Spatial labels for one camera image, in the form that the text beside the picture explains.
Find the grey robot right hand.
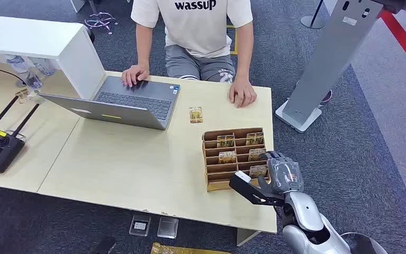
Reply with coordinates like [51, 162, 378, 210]
[257, 150, 305, 196]

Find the small beige clip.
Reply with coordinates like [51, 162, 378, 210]
[15, 88, 31, 104]

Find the grey open laptop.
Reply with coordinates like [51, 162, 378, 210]
[38, 75, 181, 131]

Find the person's right hand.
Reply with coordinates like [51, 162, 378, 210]
[121, 64, 151, 88]

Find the grey slanted kiosk stand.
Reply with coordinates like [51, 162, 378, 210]
[274, 0, 406, 134]

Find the clear plastic card case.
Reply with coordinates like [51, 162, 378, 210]
[156, 216, 180, 240]
[128, 214, 152, 238]

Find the wooden slotted card holder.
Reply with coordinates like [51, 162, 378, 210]
[201, 126, 271, 193]

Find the gold foil sheet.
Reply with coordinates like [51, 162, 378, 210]
[150, 242, 233, 254]

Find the person's left hand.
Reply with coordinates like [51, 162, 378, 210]
[228, 77, 258, 110]

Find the person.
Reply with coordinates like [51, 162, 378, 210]
[121, 0, 258, 110]

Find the white box shelf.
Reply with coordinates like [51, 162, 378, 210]
[0, 14, 107, 101]

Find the round stanchion base with pole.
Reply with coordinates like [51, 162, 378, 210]
[300, 0, 327, 30]

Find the clear plastic water bottle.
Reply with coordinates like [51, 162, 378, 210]
[31, 57, 56, 77]
[4, 54, 43, 89]

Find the beige table leg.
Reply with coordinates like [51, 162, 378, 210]
[236, 228, 262, 247]

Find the thin black cable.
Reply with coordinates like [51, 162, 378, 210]
[0, 60, 27, 87]

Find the black wrist camera with pale box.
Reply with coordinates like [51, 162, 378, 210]
[228, 170, 285, 207]

